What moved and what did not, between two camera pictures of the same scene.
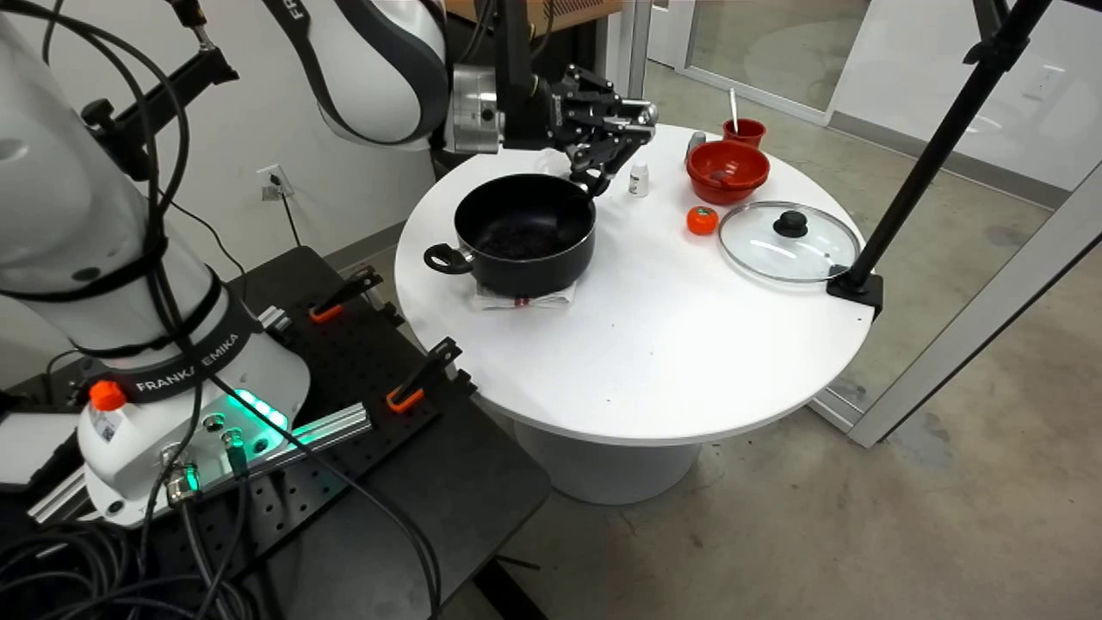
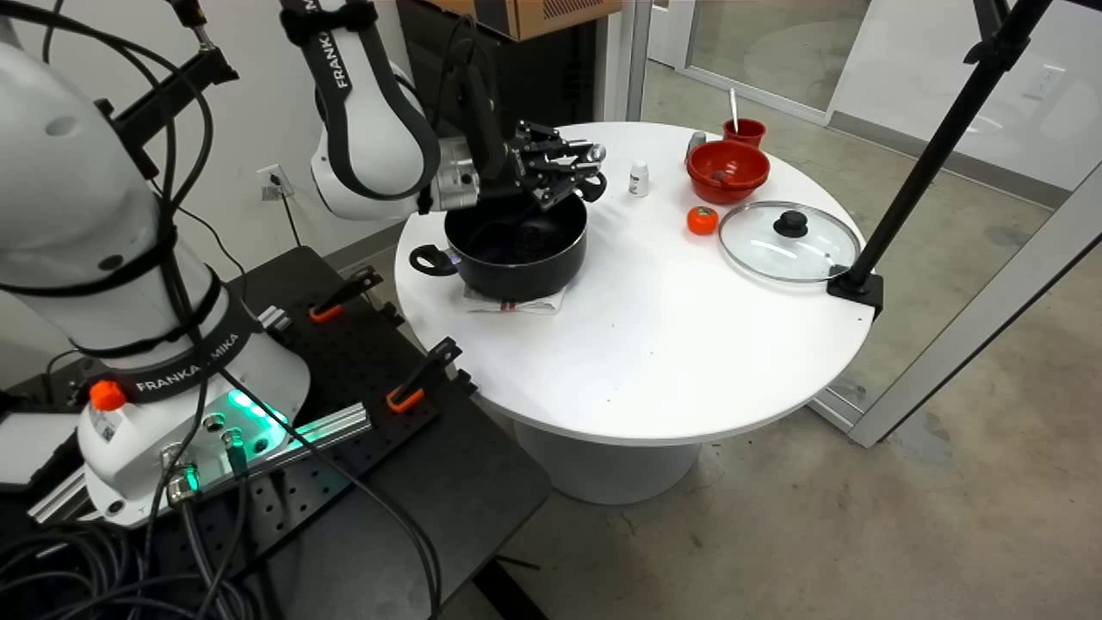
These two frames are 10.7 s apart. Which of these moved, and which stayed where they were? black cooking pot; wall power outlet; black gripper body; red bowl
Moved: black gripper body
Stayed: red bowl; black cooking pot; wall power outlet
